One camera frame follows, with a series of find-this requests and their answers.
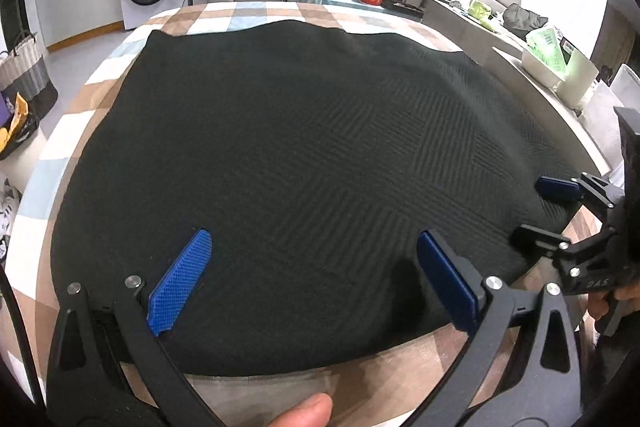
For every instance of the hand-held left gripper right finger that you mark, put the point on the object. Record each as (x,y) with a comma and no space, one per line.
(447,282)

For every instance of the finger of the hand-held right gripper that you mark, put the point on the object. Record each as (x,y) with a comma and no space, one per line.
(540,238)
(557,189)

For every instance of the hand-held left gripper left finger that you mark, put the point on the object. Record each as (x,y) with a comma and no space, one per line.
(180,282)

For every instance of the black knit sweater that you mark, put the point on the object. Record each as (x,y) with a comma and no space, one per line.
(300,157)

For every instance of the person's right hand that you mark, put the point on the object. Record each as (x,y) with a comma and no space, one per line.
(630,293)

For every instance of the person's left hand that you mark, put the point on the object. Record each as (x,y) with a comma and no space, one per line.
(300,414)

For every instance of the white plastic box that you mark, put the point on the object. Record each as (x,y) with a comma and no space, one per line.
(582,77)

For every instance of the white basin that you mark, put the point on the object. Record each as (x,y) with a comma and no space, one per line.
(542,69)

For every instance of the green plastic bag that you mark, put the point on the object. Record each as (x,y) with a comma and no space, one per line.
(545,47)

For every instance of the dark cloth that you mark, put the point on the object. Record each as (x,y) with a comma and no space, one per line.
(525,16)

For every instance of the white sneaker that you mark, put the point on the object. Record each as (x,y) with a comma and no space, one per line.
(9,212)

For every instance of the green cloth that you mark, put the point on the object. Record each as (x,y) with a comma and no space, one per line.
(480,11)

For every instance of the black tray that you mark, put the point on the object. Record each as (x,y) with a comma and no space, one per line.
(405,9)

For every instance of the purple bag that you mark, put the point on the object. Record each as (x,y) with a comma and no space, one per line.
(4,109)

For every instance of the woven basket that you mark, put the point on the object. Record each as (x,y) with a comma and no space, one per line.
(25,72)

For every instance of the checkered blanket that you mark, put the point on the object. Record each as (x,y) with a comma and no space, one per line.
(210,14)

